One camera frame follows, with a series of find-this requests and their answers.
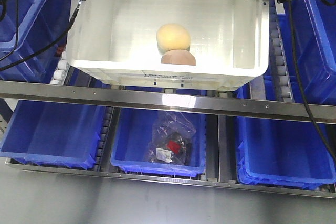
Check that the steel shelf front rail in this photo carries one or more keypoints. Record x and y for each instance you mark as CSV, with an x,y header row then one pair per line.
x,y
154,101

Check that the blue bin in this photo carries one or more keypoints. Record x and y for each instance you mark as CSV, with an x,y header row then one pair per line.
x,y
314,24
281,153
60,134
133,135
30,25

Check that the steel shelf rail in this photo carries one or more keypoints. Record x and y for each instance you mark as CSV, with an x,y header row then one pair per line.
x,y
154,101
169,180

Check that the blue bin upper left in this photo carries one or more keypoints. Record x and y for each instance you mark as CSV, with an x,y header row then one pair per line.
x,y
30,25

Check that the clear bag of parts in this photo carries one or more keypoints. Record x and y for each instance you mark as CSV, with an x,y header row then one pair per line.
x,y
172,139

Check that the steel lower shelf rail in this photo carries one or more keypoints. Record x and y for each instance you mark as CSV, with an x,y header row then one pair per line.
x,y
169,180

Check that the blue bin upper right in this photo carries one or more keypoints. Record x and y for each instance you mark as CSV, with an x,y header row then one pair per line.
x,y
314,24

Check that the yellow plush burger toy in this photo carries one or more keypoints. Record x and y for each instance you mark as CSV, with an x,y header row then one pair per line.
x,y
173,36

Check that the blue bin lower left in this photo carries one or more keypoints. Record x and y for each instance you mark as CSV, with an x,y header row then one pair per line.
x,y
60,134

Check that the blue bin lower middle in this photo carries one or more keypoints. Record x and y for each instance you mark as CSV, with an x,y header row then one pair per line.
x,y
133,135

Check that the blue bin lower right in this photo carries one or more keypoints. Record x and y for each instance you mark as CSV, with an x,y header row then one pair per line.
x,y
281,153

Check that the white plastic tote crate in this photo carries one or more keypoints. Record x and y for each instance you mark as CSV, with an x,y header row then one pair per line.
x,y
192,44

